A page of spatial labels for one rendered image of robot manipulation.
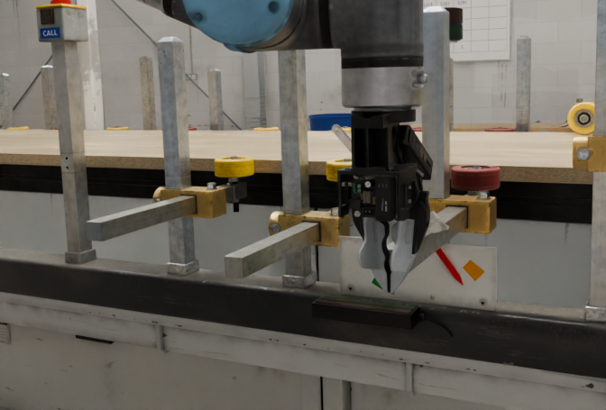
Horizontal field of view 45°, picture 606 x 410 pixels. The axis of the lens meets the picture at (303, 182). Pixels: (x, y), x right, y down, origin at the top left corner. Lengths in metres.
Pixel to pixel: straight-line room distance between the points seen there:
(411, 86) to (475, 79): 7.56
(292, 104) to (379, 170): 0.49
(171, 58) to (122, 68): 8.65
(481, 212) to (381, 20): 0.45
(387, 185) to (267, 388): 1.00
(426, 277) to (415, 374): 0.19
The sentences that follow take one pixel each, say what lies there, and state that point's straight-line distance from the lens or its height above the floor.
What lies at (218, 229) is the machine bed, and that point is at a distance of 1.60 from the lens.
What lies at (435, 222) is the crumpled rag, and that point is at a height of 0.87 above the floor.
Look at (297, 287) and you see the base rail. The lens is 1.28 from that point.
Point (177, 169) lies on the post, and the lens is 1.37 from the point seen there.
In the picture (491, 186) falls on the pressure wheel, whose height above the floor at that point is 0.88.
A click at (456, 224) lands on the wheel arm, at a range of 1.08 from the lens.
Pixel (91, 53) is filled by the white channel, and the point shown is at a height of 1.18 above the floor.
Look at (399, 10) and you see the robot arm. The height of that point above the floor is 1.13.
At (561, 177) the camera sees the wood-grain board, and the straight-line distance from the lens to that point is 1.31.
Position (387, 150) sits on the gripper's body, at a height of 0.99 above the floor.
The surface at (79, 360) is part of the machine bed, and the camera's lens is 2.02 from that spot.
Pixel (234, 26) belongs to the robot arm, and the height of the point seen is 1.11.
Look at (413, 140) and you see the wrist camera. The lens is 0.83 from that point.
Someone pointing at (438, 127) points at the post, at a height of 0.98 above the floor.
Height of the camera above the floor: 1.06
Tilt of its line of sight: 8 degrees down
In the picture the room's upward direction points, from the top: 2 degrees counter-clockwise
